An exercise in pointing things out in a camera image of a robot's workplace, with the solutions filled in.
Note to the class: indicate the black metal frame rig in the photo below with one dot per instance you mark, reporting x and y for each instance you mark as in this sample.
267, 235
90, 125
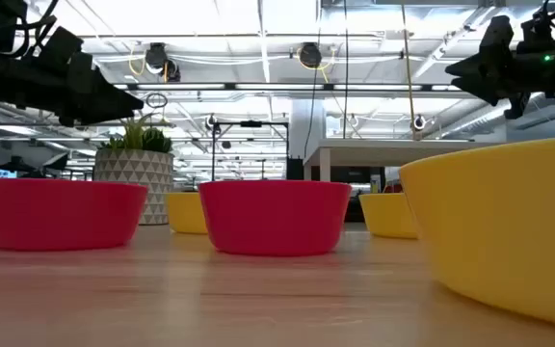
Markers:
251, 124

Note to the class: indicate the red cart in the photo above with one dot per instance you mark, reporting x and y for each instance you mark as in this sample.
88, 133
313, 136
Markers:
394, 188

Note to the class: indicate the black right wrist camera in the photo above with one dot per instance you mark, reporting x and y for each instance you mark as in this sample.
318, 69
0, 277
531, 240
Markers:
498, 36

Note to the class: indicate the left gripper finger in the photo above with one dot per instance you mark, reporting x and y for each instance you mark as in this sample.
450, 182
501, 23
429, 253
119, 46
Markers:
116, 96
99, 114

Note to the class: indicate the black box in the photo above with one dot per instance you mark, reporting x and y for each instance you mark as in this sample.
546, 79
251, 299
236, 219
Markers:
294, 168

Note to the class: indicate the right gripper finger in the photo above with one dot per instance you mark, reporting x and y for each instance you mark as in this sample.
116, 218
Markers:
475, 65
484, 88

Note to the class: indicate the green succulent plant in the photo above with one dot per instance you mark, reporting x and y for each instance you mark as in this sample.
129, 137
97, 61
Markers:
154, 141

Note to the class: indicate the white low stand table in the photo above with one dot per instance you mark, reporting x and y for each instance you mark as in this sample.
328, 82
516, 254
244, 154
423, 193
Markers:
378, 149

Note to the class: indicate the computer monitor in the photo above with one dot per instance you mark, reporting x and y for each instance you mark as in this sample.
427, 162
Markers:
2, 173

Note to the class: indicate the grey white triangle-pattern plant pot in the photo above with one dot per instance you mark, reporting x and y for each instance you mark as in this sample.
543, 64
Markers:
135, 166

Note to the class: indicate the silver ventilation duct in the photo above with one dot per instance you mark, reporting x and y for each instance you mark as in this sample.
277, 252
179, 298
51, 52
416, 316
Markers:
484, 126

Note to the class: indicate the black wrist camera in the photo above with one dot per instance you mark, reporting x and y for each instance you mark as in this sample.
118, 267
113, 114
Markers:
63, 45
498, 36

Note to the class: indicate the small red plastic bowl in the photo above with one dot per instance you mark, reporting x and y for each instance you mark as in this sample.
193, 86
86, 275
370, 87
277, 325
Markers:
275, 217
60, 217

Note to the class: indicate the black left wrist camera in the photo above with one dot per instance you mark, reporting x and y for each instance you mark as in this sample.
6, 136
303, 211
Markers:
63, 45

